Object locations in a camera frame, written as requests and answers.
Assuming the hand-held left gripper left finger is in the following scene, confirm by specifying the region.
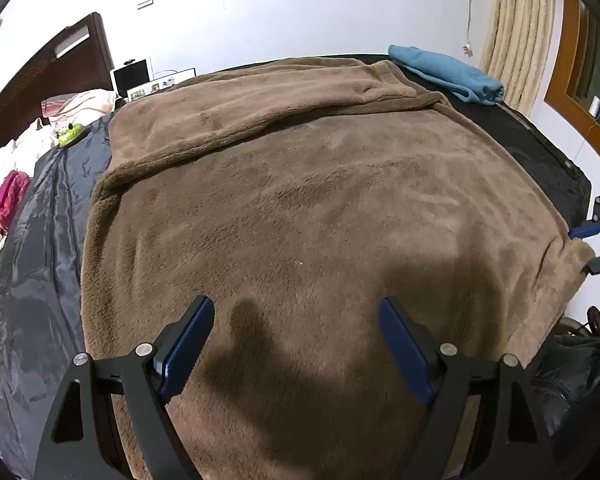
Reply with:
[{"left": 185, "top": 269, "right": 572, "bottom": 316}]
[{"left": 32, "top": 295, "right": 216, "bottom": 480}]

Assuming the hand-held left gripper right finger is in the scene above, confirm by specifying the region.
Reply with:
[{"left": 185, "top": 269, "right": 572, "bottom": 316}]
[{"left": 377, "top": 296, "right": 563, "bottom": 480}]

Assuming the brown fleece cloth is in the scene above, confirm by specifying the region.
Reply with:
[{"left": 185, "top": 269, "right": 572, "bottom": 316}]
[{"left": 80, "top": 56, "right": 596, "bottom": 480}]

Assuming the black padded jacket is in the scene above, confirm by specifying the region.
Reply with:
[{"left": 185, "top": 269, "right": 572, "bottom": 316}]
[{"left": 527, "top": 332, "right": 600, "bottom": 480}]

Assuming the wooden framed window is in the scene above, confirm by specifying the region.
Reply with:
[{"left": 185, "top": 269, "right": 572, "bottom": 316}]
[{"left": 544, "top": 0, "right": 600, "bottom": 148}]

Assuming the black shiny bed cover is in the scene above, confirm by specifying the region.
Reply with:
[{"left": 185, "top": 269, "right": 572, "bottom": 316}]
[{"left": 0, "top": 52, "right": 593, "bottom": 480}]

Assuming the beige curtain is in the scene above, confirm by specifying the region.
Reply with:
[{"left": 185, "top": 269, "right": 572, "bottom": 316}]
[{"left": 480, "top": 0, "right": 557, "bottom": 116}]

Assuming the blue folded towel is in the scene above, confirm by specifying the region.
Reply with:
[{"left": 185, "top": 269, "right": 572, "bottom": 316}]
[{"left": 387, "top": 44, "right": 505, "bottom": 106}]

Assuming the magenta folded garment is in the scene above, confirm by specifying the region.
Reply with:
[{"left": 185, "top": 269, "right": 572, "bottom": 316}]
[{"left": 0, "top": 170, "right": 31, "bottom": 233}]

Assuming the green toy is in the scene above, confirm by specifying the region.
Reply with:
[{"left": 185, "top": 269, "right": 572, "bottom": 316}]
[{"left": 56, "top": 122, "right": 88, "bottom": 148}]

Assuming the white floral cloth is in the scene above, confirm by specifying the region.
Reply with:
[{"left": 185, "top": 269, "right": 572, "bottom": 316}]
[{"left": 0, "top": 120, "right": 61, "bottom": 181}]

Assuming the pink striped pillow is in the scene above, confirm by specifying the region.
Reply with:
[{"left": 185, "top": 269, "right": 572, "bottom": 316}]
[{"left": 41, "top": 89, "right": 118, "bottom": 128}]

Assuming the white framed monitor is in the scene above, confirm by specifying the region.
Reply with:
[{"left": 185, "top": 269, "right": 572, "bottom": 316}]
[{"left": 111, "top": 57, "right": 153, "bottom": 98}]

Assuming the dark wooden headboard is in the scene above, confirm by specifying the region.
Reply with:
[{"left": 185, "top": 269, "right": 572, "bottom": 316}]
[{"left": 0, "top": 11, "right": 116, "bottom": 141}]

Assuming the photo collage frame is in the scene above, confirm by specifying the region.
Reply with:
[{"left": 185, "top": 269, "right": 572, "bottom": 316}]
[{"left": 126, "top": 67, "right": 197, "bottom": 103}]

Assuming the white wall cable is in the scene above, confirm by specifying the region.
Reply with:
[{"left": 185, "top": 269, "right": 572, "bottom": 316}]
[{"left": 462, "top": 0, "right": 476, "bottom": 48}]

